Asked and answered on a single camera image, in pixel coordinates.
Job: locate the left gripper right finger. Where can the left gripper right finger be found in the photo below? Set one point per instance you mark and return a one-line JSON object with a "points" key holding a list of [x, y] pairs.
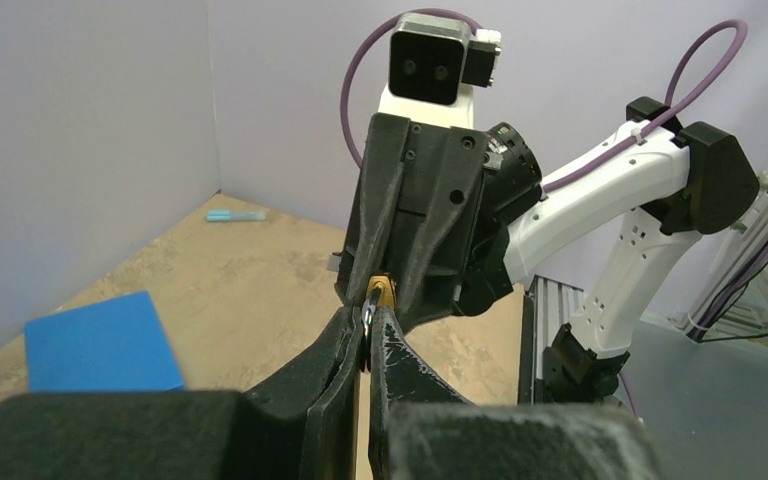
{"points": [[422, 428]]}

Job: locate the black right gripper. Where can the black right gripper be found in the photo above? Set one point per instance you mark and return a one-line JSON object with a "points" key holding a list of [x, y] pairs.
{"points": [[432, 209]]}

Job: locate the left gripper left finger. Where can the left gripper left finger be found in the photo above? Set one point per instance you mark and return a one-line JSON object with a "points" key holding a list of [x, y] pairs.
{"points": [[299, 423]]}

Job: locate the small brass padlock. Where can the small brass padlock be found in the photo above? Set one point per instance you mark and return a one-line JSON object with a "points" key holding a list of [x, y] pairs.
{"points": [[381, 292]]}

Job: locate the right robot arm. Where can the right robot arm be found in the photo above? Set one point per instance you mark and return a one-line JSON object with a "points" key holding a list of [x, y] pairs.
{"points": [[669, 184]]}

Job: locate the blue folder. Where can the blue folder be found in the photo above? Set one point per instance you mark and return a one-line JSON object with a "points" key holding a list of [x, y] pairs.
{"points": [[114, 345]]}

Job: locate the light blue marker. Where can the light blue marker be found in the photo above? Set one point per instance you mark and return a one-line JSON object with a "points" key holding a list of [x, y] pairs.
{"points": [[224, 216]]}

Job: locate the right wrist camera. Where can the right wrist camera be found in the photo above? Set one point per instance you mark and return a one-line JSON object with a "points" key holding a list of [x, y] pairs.
{"points": [[436, 61]]}

